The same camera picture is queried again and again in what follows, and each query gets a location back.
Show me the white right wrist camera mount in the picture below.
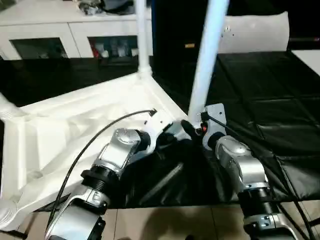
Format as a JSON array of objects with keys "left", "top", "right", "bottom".
[{"left": 201, "top": 103, "right": 228, "bottom": 151}]

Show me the black table mat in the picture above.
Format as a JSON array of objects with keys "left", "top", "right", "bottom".
[{"left": 0, "top": 48, "right": 320, "bottom": 213}]

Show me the black rail with red mark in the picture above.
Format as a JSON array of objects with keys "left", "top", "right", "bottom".
[{"left": 288, "top": 37, "right": 320, "bottom": 43}]

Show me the white plastic table top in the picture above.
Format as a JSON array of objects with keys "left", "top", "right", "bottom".
[{"left": 0, "top": 71, "right": 192, "bottom": 213}]

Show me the grey round bag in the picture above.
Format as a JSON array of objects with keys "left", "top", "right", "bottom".
[{"left": 101, "top": 0, "right": 137, "bottom": 16}]

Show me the black cabinet with gold label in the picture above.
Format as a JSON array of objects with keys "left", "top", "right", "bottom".
[{"left": 151, "top": 0, "right": 221, "bottom": 57}]

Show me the black bundle in plastic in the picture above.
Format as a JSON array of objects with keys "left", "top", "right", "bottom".
[{"left": 77, "top": 0, "right": 103, "bottom": 16}]

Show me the white flat board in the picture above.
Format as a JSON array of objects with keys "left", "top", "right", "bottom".
[{"left": 291, "top": 49, "right": 320, "bottom": 73}]

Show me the white sideboard cabinet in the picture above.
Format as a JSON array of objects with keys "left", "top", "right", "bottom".
[{"left": 0, "top": 4, "right": 154, "bottom": 60}]

